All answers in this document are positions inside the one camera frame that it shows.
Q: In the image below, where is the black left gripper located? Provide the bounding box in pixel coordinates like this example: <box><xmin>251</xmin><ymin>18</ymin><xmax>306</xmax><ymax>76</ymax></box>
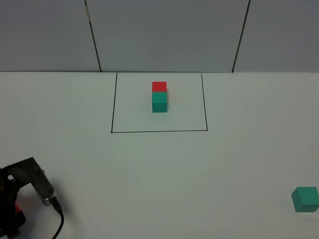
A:
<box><xmin>0</xmin><ymin>169</ymin><xmax>26</xmax><ymax>237</ymax></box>

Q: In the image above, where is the black outlined template sheet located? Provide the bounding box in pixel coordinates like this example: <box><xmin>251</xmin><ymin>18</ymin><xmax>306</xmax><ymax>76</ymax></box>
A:
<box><xmin>112</xmin><ymin>73</ymin><xmax>208</xmax><ymax>132</ymax></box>

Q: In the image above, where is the green template block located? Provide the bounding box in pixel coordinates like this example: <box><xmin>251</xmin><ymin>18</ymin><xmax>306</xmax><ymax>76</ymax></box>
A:
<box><xmin>152</xmin><ymin>92</ymin><xmax>168</xmax><ymax>113</ymax></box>

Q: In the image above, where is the red template block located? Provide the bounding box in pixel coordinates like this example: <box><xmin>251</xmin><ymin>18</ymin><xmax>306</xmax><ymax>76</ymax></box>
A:
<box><xmin>152</xmin><ymin>82</ymin><xmax>167</xmax><ymax>92</ymax></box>

